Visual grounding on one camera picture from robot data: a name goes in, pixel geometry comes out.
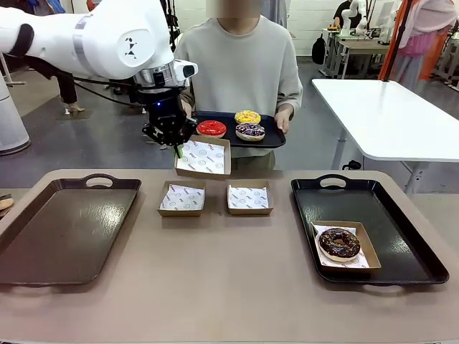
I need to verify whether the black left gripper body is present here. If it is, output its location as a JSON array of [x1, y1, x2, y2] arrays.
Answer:
[[146, 85, 188, 126]]

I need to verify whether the red glazed donut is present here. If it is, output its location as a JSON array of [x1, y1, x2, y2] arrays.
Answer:
[[196, 120, 227, 139]]

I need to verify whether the cardboard box with printed paper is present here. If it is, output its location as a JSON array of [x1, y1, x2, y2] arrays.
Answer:
[[174, 134, 232, 180], [157, 180, 207, 218], [227, 180, 275, 216], [310, 221, 382, 274]]

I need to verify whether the yellow glazed donut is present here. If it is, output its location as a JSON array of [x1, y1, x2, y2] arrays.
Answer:
[[234, 110, 262, 125]]

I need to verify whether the purple sprinkled donut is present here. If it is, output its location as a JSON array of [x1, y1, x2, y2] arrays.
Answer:
[[235, 123, 266, 142]]

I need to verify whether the black serving tray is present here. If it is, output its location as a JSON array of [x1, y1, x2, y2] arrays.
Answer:
[[189, 110, 287, 150]]

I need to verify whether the chocolate glazed donut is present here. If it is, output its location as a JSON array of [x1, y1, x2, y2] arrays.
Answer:
[[318, 226, 361, 262]]

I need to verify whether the person's left forearm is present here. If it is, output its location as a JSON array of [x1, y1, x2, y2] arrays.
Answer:
[[275, 67, 304, 114]]

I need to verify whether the brown plastic tray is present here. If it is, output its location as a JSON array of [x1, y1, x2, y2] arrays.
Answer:
[[0, 173, 143, 287]]

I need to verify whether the person's right hand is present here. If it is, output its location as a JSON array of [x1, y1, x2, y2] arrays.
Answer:
[[180, 98, 197, 125]]

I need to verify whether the person's left hand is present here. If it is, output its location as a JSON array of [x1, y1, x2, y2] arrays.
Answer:
[[275, 109, 290, 133]]

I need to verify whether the person in beige sweater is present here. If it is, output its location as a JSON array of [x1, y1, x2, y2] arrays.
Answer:
[[174, 0, 304, 171]]

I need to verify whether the mannequin with blue top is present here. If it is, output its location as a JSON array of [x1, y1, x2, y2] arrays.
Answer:
[[53, 67, 93, 119]]

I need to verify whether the mannequin with grey cardigan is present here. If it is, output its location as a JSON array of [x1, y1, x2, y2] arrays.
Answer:
[[260, 0, 288, 29]]

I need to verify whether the white cylindrical air purifier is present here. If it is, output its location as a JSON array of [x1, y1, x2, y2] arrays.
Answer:
[[0, 73, 32, 156]]

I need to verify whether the black backpack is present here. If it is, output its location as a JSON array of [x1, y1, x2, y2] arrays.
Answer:
[[311, 34, 327, 65]]

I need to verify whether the brown beige round object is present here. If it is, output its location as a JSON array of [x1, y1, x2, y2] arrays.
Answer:
[[0, 193, 15, 218]]

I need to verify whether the grey background workbench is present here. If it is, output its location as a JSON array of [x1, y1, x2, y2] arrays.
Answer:
[[321, 27, 391, 80]]

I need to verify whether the white side table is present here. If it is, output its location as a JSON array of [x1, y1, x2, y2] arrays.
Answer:
[[311, 77, 459, 196]]

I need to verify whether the black stand pole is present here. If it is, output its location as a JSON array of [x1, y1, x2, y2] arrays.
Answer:
[[382, 0, 413, 82]]

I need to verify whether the pink and orange garment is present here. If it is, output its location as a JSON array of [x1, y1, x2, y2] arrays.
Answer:
[[379, 0, 459, 82]]

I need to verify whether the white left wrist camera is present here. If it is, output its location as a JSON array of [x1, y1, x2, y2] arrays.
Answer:
[[174, 59, 199, 82]]

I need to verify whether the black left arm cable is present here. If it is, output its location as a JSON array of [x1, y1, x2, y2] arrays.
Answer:
[[14, 23, 151, 108]]

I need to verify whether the black plastic tray with handles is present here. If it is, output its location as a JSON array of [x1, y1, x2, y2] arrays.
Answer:
[[290, 174, 450, 287]]

